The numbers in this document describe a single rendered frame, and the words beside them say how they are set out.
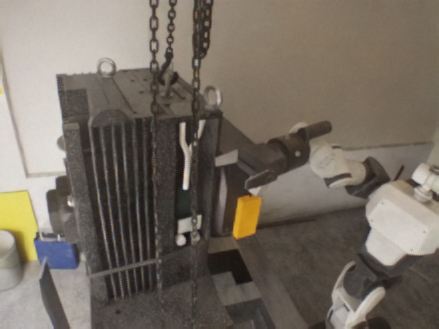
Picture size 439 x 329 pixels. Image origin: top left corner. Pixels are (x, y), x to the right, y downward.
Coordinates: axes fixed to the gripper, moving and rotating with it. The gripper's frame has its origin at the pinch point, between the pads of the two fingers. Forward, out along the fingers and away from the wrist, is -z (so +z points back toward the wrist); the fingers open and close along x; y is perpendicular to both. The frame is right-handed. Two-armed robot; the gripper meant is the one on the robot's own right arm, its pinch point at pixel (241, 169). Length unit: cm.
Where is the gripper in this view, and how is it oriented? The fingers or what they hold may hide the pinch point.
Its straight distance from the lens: 68.8
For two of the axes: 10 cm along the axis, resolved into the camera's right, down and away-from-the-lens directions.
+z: 8.1, -2.7, 5.2
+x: -5.8, -4.5, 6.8
